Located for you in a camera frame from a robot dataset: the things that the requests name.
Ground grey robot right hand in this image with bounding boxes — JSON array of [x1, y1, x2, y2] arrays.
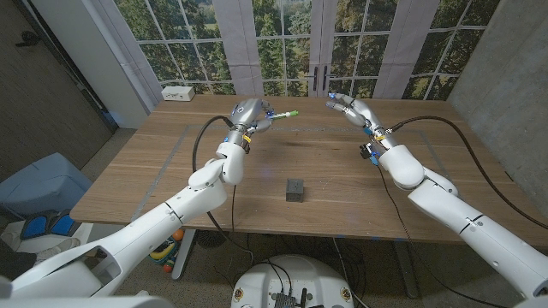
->
[[325, 92, 399, 151]]

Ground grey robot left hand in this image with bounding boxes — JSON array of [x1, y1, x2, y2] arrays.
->
[[224, 97, 275, 147]]

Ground dark grey block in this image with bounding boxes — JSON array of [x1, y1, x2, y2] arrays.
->
[[285, 178, 306, 204]]

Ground printed window backdrop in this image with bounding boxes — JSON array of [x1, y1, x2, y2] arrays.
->
[[92, 0, 502, 102]]

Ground white power box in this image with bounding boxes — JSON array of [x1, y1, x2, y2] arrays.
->
[[161, 86, 196, 103]]

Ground black round mesh object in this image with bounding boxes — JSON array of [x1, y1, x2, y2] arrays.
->
[[195, 230, 230, 249]]

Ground white table leg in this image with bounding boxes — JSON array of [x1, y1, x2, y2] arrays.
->
[[171, 229, 197, 282]]

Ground grey table leg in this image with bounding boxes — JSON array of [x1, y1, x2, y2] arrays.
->
[[391, 239, 420, 299]]

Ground basket of toy fruit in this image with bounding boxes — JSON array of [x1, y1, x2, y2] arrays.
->
[[147, 237, 181, 274]]

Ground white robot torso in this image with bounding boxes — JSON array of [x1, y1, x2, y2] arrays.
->
[[230, 254, 355, 308]]

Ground blue plastic bin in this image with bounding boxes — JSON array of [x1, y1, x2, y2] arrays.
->
[[0, 152, 93, 217]]

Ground white sneaker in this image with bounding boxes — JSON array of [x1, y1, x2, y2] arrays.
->
[[36, 237, 81, 263]]

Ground blue black foot pedals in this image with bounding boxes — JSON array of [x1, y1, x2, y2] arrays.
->
[[20, 209, 78, 240]]

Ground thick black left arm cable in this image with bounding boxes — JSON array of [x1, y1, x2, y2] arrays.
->
[[191, 115, 235, 175]]

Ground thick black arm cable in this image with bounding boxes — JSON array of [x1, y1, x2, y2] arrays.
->
[[191, 115, 235, 175], [384, 115, 548, 231]]

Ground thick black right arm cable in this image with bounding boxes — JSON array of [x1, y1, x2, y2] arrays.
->
[[384, 115, 548, 231]]

